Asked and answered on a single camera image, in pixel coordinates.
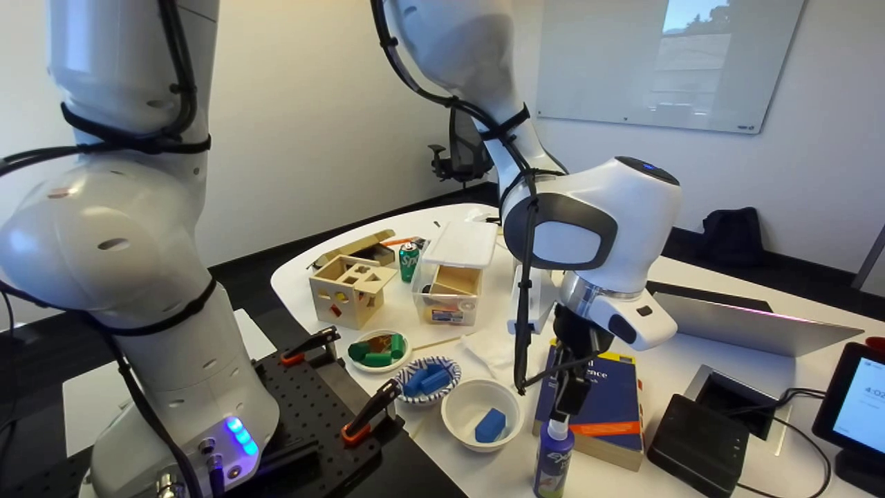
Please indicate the black box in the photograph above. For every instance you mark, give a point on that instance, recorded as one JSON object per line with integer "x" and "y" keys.
{"x": 696, "y": 447}

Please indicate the blue cylinder block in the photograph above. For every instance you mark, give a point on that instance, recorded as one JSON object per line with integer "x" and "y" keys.
{"x": 420, "y": 382}
{"x": 436, "y": 374}

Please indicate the black orange clamp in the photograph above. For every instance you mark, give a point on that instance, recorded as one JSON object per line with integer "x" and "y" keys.
{"x": 370, "y": 417}
{"x": 308, "y": 347}

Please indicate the black backpack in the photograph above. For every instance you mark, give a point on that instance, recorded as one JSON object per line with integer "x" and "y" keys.
{"x": 735, "y": 238}

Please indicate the green can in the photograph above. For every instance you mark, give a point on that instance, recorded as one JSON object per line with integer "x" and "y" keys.
{"x": 407, "y": 264}

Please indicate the blue patterned paper plate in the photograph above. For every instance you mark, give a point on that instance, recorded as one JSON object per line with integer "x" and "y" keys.
{"x": 411, "y": 396}

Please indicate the white bowl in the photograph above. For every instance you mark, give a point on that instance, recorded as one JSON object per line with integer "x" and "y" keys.
{"x": 460, "y": 429}

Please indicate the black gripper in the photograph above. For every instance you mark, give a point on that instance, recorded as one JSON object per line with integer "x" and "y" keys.
{"x": 583, "y": 332}

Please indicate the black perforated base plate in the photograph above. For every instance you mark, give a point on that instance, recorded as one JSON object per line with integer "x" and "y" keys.
{"x": 313, "y": 425}

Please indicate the wooden skewer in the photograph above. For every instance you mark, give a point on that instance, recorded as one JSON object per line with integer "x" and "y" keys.
{"x": 436, "y": 343}

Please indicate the wall whiteboard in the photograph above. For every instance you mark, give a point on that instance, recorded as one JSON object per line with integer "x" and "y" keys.
{"x": 647, "y": 65}

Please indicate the black office chair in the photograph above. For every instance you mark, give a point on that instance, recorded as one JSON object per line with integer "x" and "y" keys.
{"x": 460, "y": 147}

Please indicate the white flat bin lid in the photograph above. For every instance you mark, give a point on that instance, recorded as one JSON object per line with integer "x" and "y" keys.
{"x": 460, "y": 244}

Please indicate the white and blue bottle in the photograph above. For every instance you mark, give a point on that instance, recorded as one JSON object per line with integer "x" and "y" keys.
{"x": 555, "y": 459}

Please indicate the blue book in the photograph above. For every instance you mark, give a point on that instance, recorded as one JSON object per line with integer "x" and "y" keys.
{"x": 605, "y": 404}

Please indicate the wooden shape sorter box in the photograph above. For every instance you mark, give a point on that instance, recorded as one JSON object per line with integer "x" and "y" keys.
{"x": 355, "y": 293}

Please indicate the green toy blocks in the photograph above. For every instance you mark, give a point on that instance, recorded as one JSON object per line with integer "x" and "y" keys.
{"x": 378, "y": 349}

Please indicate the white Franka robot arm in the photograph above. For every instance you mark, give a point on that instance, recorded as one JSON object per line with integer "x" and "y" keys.
{"x": 121, "y": 238}

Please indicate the silver laptop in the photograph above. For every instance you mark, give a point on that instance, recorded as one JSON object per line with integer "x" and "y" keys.
{"x": 756, "y": 321}

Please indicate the black flat device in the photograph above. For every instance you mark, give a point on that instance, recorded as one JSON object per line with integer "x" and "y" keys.
{"x": 736, "y": 396}

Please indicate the small tablet display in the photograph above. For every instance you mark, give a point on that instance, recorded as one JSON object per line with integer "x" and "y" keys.
{"x": 859, "y": 417}

